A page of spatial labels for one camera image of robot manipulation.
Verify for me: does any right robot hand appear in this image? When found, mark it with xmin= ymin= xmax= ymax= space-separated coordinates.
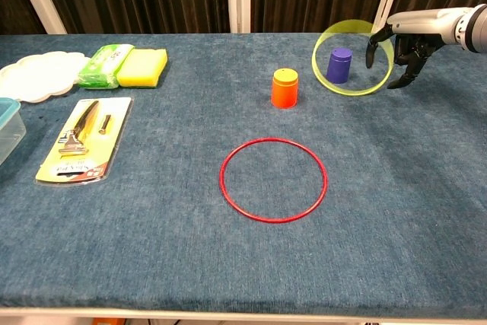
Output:
xmin=364 ymin=7 xmax=464 ymax=91

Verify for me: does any yellow plastic ring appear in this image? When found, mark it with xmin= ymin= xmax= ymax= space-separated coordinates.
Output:
xmin=311 ymin=18 xmax=396 ymax=97

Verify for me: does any purple cup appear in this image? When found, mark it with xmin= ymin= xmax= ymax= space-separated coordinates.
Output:
xmin=326 ymin=47 xmax=353 ymax=84

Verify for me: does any orange cup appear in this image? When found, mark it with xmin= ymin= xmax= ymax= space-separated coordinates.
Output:
xmin=270 ymin=68 xmax=299 ymax=110

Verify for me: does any yellow sponge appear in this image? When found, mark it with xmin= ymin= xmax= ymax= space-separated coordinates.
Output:
xmin=116 ymin=48 xmax=169 ymax=89

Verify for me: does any green wet wipes pack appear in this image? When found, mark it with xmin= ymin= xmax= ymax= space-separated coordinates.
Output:
xmin=77 ymin=43 xmax=135 ymax=90

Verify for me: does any blue tablecloth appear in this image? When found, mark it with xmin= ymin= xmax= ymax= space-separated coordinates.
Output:
xmin=0 ymin=33 xmax=487 ymax=320

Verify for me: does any razor in blister pack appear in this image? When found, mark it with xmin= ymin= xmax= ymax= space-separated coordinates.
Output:
xmin=34 ymin=97 xmax=134 ymax=187

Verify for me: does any white scalloped plastic plate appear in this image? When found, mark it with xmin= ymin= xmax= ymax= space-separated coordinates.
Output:
xmin=0 ymin=50 xmax=92 ymax=104

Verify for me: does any clear container with teal lid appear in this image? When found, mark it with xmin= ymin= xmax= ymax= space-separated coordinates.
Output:
xmin=0 ymin=97 xmax=27 ymax=167

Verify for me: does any red plastic ring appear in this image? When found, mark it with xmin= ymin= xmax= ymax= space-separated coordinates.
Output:
xmin=219 ymin=137 xmax=329 ymax=225

